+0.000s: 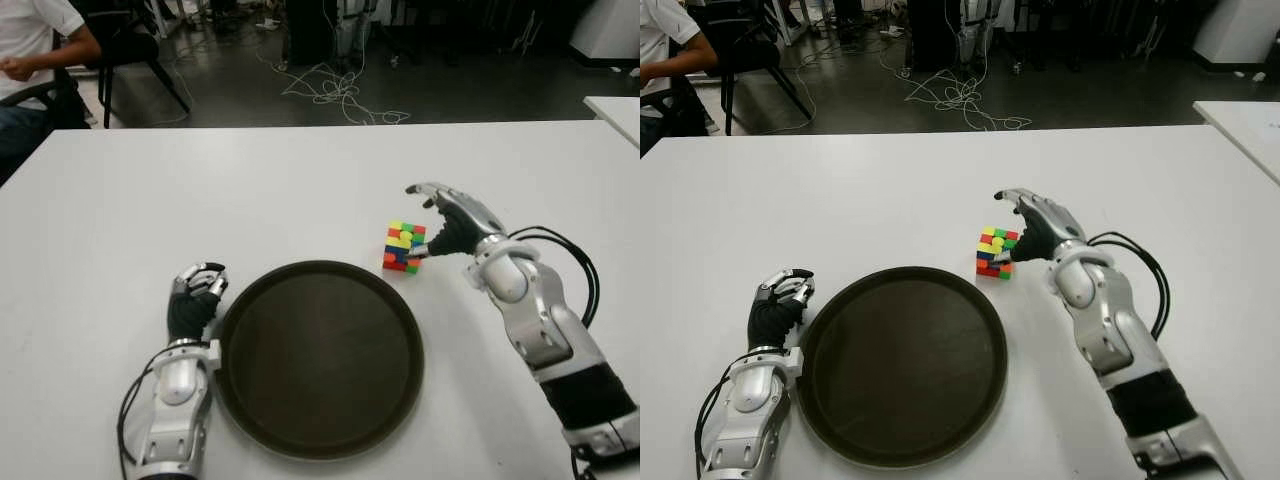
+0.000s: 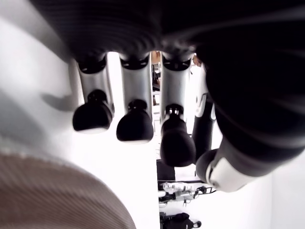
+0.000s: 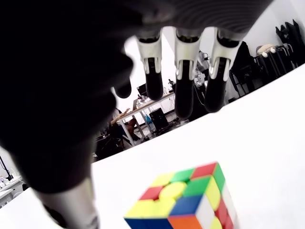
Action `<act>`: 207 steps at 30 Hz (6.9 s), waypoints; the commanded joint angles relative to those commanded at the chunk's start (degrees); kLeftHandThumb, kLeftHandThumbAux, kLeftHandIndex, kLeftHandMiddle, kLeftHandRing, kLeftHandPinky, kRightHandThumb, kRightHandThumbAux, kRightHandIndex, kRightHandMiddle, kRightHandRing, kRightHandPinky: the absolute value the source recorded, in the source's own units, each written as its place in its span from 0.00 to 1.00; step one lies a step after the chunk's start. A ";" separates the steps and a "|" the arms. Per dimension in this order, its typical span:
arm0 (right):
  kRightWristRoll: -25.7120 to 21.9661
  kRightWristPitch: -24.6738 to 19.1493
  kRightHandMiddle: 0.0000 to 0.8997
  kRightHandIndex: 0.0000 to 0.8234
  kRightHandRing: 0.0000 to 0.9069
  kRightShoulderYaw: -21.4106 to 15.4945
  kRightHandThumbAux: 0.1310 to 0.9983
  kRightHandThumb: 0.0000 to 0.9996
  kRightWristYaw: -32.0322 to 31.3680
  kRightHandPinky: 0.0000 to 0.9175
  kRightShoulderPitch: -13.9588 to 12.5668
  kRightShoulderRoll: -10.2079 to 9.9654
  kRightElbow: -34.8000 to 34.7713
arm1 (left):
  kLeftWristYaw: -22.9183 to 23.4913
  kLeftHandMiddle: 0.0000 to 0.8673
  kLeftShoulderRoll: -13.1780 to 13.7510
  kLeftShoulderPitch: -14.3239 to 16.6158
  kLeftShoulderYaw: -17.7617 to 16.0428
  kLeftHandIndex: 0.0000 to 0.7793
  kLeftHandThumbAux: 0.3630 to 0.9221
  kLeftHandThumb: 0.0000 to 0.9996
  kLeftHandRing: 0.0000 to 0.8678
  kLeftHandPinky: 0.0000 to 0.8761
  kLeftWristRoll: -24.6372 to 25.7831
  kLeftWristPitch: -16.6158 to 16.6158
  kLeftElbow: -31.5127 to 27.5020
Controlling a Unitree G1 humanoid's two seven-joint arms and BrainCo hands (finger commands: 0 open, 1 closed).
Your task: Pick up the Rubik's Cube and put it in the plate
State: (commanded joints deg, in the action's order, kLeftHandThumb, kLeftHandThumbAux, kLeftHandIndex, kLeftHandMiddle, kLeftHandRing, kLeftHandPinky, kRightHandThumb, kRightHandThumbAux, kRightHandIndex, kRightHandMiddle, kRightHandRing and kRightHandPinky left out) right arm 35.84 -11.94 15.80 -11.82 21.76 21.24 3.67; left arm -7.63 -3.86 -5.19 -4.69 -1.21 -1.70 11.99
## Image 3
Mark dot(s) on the beige plush toy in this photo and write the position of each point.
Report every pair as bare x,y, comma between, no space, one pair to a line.
267,48

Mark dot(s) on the white frame desk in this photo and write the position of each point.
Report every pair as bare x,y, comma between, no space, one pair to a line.
139,109

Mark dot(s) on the multicoloured Rubik's cube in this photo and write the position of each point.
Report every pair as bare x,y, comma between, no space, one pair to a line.
181,202

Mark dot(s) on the seated person at desk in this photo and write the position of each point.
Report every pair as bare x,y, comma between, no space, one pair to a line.
122,114

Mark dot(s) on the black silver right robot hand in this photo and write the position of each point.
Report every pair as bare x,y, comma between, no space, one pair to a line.
59,83

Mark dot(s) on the black folded chairs stack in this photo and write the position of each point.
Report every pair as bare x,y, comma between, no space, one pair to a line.
289,40

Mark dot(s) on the black cabinet on wheels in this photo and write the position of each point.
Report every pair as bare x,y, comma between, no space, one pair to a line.
158,119

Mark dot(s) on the black chair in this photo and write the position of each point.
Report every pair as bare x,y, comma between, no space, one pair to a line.
107,143

